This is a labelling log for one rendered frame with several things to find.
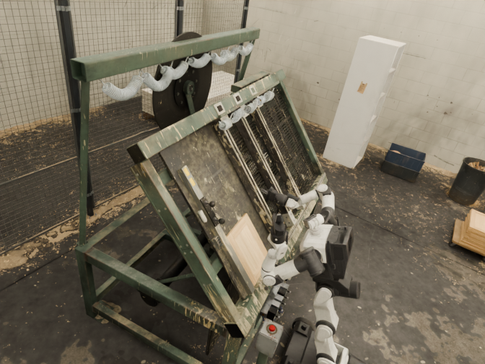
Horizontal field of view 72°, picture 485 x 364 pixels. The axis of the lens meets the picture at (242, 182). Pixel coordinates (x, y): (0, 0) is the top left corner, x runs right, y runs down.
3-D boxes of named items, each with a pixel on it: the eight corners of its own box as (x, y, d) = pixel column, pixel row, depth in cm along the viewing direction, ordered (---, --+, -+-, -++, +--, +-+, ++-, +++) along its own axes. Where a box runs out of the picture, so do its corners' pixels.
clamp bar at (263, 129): (296, 211, 308) (320, 205, 295) (238, 92, 281) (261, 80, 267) (299, 206, 316) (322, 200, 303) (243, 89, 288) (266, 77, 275)
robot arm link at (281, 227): (271, 232, 174) (271, 245, 183) (289, 230, 175) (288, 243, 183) (267, 214, 183) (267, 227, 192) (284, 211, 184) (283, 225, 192)
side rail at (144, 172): (223, 323, 207) (237, 323, 200) (128, 168, 181) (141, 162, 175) (227, 315, 211) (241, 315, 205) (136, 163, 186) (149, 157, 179)
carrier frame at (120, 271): (225, 399, 248) (241, 334, 204) (86, 314, 289) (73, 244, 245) (307, 233, 422) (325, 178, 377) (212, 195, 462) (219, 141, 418)
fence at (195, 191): (247, 294, 223) (252, 293, 221) (177, 170, 201) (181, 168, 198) (250, 289, 227) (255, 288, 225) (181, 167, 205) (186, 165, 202)
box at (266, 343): (271, 359, 201) (277, 342, 192) (253, 349, 205) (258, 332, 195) (278, 343, 211) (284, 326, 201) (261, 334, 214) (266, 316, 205)
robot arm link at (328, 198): (332, 182, 249) (332, 204, 233) (335, 194, 256) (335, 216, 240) (317, 184, 253) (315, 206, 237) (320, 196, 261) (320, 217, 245)
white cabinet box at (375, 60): (352, 169, 586) (398, 46, 475) (322, 157, 609) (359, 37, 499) (362, 157, 631) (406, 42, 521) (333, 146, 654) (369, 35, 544)
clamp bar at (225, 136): (274, 248, 263) (301, 243, 249) (202, 110, 235) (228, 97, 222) (278, 240, 271) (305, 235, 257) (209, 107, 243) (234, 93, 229)
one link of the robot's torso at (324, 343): (338, 352, 268) (340, 309, 247) (333, 375, 252) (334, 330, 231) (319, 346, 274) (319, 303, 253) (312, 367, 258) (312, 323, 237)
